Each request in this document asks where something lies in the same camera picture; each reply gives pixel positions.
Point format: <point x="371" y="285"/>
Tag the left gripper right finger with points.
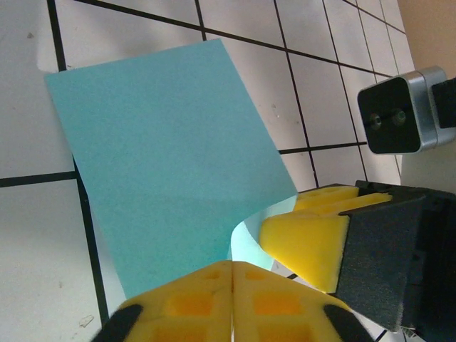
<point x="281" y="310"/>

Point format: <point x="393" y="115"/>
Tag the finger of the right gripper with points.
<point x="331" y="197"/>
<point x="374" y="256"/>

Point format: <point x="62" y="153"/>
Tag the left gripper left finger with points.
<point x="185" y="306"/>

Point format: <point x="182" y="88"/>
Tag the light blue paper sheet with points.
<point x="160" y="160"/>

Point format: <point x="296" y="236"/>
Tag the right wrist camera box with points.
<point x="388" y="117"/>

